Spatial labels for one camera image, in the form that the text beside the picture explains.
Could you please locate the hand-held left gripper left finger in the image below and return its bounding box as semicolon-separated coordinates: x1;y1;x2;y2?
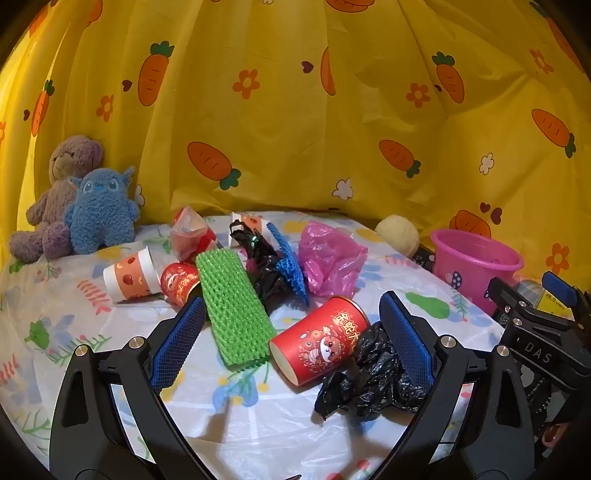
50;295;208;480

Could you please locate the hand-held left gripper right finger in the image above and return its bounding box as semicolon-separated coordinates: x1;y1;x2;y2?
369;291;543;480

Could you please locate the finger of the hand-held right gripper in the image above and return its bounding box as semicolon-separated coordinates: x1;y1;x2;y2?
542;271;591;326
488;276;532;326

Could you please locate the pink plastic bucket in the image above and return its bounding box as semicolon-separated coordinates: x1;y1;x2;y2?
431;228;525;315

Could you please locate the black plastic bag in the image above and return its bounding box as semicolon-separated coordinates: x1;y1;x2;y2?
229;220;289;317
314;322;428;421

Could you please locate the small red paper cup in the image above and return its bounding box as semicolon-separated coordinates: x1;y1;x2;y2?
160;261;201;308

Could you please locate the green foam net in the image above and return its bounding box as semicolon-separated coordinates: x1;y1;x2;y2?
195;248;271;370

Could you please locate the white paper cup orange print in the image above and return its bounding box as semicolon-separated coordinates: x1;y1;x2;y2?
230;211;267;236
103;246;165;304

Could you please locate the large red paper cup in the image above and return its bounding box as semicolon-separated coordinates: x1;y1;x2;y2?
269;296;371;386

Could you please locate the red snack wrapper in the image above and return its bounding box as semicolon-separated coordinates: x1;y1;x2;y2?
169;206;218;264

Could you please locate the pink plastic bag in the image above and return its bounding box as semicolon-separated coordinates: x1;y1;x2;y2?
298;220;369;298

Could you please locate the blue foam net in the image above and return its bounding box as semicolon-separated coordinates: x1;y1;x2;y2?
265;222;311;308

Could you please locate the person's right hand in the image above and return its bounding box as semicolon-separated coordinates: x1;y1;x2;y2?
539;421;575;452

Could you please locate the pastel striped box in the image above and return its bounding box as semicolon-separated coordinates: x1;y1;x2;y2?
519;279;548;308

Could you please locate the cream plush ball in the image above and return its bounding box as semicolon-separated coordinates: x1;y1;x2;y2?
375;215;421;259

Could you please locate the blue plush toy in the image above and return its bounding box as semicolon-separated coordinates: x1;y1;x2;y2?
65;166;141;254

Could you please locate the brown teddy bear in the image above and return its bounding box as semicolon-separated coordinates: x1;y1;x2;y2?
9;135;105;264

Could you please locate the yellow carrot print curtain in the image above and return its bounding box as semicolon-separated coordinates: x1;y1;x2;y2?
0;0;591;278

